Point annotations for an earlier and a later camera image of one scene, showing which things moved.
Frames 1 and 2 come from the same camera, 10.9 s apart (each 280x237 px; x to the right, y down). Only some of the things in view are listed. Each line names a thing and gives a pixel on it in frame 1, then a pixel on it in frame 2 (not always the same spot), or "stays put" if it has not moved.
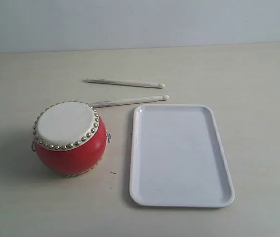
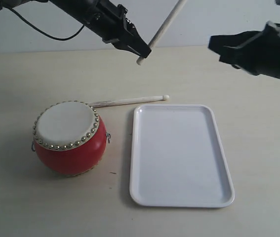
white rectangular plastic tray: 179,158 stays put
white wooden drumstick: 105,103 stays put
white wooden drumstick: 159,85 -> 164,27
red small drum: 70,138 stays put
